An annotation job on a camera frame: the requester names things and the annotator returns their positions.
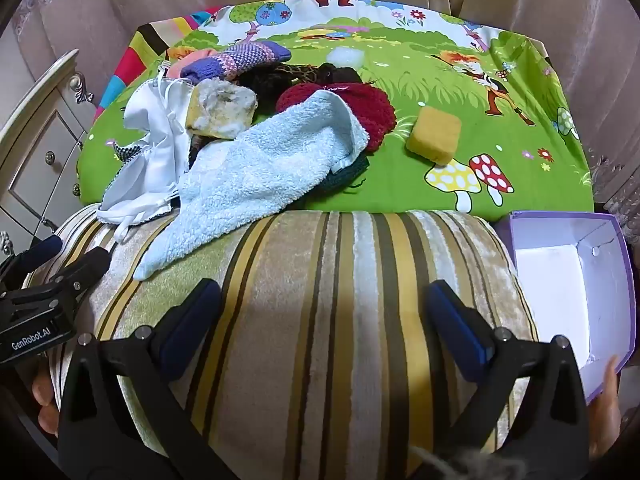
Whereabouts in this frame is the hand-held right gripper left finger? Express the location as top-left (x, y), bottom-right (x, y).
top-left (57, 279), bottom-right (236, 480)

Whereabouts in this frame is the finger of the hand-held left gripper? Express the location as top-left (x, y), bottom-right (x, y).
top-left (0, 235), bottom-right (64, 275)
top-left (49, 247), bottom-right (111, 301)

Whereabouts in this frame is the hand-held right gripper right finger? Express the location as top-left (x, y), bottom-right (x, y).
top-left (415, 280), bottom-right (591, 480)

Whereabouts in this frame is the purple cardboard box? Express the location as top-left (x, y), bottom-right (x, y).
top-left (507, 210), bottom-right (637, 404)

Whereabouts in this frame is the white cloth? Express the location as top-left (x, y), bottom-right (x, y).
top-left (95, 77), bottom-right (202, 242)

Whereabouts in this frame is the light blue towel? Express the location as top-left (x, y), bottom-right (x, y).
top-left (132, 94), bottom-right (371, 282)

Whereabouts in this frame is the dark green knit cloth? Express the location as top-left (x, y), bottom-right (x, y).
top-left (320, 152), bottom-right (371, 192)

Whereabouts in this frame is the worn yellow sponge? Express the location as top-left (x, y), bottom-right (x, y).
top-left (185, 79), bottom-right (260, 141)

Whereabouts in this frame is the pink cloth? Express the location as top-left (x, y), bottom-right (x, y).
top-left (166, 48), bottom-right (222, 79)

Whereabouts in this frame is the dark red knit hat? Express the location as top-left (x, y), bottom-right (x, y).
top-left (275, 82), bottom-right (398, 154)

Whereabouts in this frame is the purple striped knit cloth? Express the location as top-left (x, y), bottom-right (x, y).
top-left (179, 40), bottom-right (293, 84)

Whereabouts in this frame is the black leopard plush toy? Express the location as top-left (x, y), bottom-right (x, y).
top-left (239, 62), bottom-right (364, 112)

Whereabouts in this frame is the person's left hand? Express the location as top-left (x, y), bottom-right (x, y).
top-left (32, 369), bottom-right (62, 437)

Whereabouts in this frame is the cream nightstand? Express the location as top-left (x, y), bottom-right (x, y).
top-left (0, 49), bottom-right (97, 261)

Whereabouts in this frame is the striped velvet cushion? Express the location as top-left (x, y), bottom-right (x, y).
top-left (24, 204), bottom-right (542, 480)

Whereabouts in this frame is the plain mauve curtain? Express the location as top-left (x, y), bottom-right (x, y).
top-left (9, 0), bottom-right (151, 116)

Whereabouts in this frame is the green cartoon printed bedsheet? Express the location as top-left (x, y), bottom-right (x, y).
top-left (77, 2), bottom-right (597, 222)

